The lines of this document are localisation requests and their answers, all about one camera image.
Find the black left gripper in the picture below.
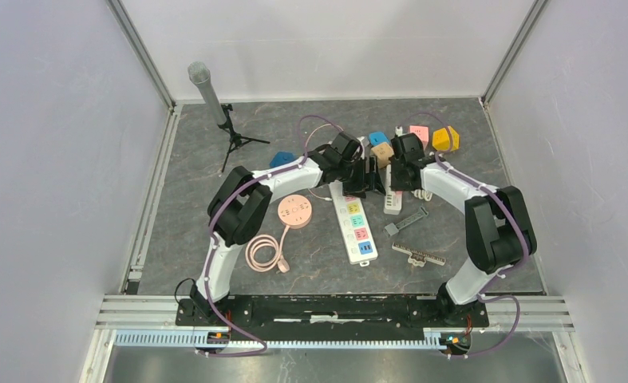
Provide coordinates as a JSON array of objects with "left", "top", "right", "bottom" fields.
[{"left": 337, "top": 156, "right": 385, "bottom": 200}]

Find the tan patterned cube socket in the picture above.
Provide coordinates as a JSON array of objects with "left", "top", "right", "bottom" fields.
[{"left": 370, "top": 142, "right": 394, "bottom": 169}]

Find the pink cube socket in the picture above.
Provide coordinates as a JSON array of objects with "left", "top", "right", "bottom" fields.
[{"left": 409, "top": 125, "right": 430, "bottom": 148}]

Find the light blue plug adapter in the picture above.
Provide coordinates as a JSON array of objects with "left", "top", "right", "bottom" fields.
[{"left": 368, "top": 132, "right": 390, "bottom": 146}]

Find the yellow cube socket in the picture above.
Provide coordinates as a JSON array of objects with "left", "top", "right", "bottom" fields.
[{"left": 431, "top": 126, "right": 460, "bottom": 152}]

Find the dark blue cube socket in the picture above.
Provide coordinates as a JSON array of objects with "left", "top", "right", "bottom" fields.
[{"left": 269, "top": 151, "right": 297, "bottom": 168}]

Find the round pink power socket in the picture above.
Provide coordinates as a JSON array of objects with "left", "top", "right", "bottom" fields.
[{"left": 277, "top": 195, "right": 313, "bottom": 229}]

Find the long white power strip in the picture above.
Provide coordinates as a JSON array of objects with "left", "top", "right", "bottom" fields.
[{"left": 328, "top": 181, "right": 378, "bottom": 267}]

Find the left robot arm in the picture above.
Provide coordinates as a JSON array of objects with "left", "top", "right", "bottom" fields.
[{"left": 190, "top": 132, "right": 385, "bottom": 326}]

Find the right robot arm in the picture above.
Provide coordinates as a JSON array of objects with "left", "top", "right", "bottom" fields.
[{"left": 390, "top": 133, "right": 537, "bottom": 326}]

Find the small white power strip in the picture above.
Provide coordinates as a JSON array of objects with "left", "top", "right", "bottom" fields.
[{"left": 383, "top": 164, "right": 402, "bottom": 215}]

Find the grey plastic clip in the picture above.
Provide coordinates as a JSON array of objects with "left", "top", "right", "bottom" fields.
[{"left": 384, "top": 207, "right": 429, "bottom": 237}]

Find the beige comb strip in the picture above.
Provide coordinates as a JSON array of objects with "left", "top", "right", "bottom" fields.
[{"left": 391, "top": 243, "right": 446, "bottom": 267}]

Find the grey microphone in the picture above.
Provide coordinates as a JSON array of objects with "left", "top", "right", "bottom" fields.
[{"left": 188, "top": 61, "right": 227, "bottom": 128}]

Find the pink coiled socket cable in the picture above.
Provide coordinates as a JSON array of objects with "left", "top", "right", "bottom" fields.
[{"left": 245, "top": 226, "right": 292, "bottom": 274}]

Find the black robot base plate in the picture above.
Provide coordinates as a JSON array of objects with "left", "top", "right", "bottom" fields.
[{"left": 176, "top": 294, "right": 490, "bottom": 342}]

